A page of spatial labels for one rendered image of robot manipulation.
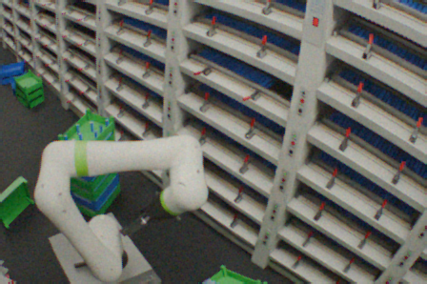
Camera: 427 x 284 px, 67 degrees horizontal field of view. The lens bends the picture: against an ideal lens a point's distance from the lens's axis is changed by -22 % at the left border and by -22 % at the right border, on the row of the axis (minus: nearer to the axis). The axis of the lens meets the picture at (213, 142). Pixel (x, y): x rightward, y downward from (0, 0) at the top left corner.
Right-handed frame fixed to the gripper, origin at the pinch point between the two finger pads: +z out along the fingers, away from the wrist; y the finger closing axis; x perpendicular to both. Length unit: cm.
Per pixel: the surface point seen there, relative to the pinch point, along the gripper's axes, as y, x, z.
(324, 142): 48, -21, -56
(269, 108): 56, 1, -39
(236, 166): 63, -14, -3
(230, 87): 61, 16, -27
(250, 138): 59, -6, -21
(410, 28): 39, -1, -113
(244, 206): 61, -33, 7
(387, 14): 42, 6, -108
